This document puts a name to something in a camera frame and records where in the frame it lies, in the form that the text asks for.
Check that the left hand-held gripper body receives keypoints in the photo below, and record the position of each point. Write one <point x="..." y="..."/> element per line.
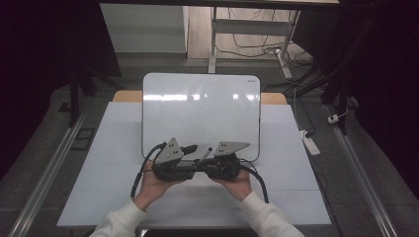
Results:
<point x="171" y="168"/>

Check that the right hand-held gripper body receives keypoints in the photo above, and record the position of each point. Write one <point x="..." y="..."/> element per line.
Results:
<point x="224" y="168"/>

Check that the white whiteboard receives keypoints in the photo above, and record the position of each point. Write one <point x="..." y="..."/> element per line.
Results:
<point x="201" y="115"/>

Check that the person's right hand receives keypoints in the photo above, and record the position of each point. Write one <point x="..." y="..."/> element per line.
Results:
<point x="240" y="186"/>

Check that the person's left hand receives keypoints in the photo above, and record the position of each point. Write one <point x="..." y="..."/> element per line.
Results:
<point x="150" y="191"/>

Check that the wooden board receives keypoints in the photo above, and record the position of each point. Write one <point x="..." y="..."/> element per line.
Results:
<point x="126" y="97"/>

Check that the black floor plate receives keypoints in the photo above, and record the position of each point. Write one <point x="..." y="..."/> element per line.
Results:
<point x="83" y="139"/>

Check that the small white adapter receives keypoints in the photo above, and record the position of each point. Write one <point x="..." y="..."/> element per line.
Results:
<point x="333" y="118"/>

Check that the white cabinet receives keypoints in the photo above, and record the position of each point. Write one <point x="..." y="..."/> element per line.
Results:
<point x="145" y="29"/>

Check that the dark curtain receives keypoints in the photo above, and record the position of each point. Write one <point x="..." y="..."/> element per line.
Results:
<point x="382" y="65"/>
<point x="39" y="49"/>

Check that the metal floor rail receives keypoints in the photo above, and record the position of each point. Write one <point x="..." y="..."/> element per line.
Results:
<point x="49" y="171"/>
<point x="362" y="171"/>

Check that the white desk frame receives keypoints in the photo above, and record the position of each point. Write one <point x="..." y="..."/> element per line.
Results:
<point x="250" y="27"/>

